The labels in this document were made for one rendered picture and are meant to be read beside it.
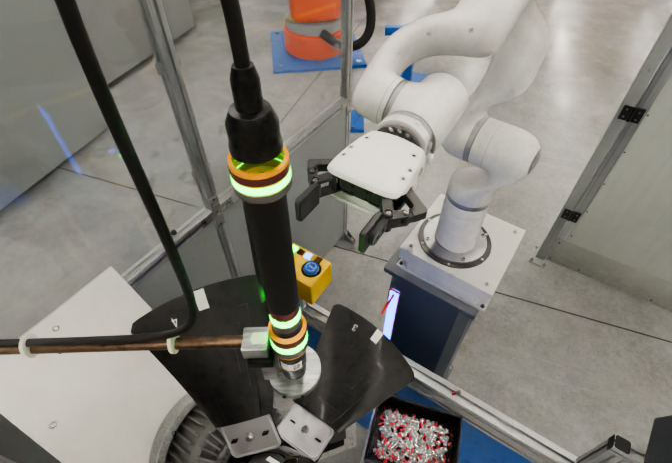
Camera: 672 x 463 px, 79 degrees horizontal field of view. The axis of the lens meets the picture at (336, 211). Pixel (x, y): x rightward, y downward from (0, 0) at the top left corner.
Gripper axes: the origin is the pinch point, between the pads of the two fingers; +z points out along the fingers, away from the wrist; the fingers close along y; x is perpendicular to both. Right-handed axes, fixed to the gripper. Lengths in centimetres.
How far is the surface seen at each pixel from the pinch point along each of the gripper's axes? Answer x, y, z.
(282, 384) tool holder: -19.4, -0.3, 12.6
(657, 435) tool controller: -55, -58, -29
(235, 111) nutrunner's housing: 19.9, 0.5, 10.7
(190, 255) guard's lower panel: -76, 69, -19
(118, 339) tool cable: -9.9, 15.5, 21.2
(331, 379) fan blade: -46.5, 0.5, -0.1
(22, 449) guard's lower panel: -91, 70, 47
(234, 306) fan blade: -23.2, 14.6, 6.2
